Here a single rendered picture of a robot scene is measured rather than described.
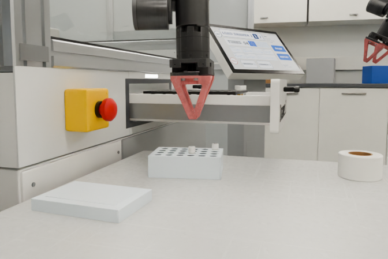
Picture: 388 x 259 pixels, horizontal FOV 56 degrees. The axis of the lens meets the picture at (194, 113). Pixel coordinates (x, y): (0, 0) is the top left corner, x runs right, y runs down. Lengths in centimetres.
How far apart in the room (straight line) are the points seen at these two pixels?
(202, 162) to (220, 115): 19
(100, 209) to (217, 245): 15
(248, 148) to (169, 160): 127
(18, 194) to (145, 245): 26
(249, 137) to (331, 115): 200
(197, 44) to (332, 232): 34
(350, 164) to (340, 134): 316
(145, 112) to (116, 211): 42
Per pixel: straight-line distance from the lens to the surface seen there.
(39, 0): 62
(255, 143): 190
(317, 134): 379
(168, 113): 81
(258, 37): 197
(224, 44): 173
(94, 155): 73
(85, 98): 62
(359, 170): 66
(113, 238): 41
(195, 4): 61
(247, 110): 77
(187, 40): 61
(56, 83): 63
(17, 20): 58
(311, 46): 447
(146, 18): 62
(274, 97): 74
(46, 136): 62
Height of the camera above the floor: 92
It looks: 5 degrees down
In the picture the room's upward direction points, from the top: straight up
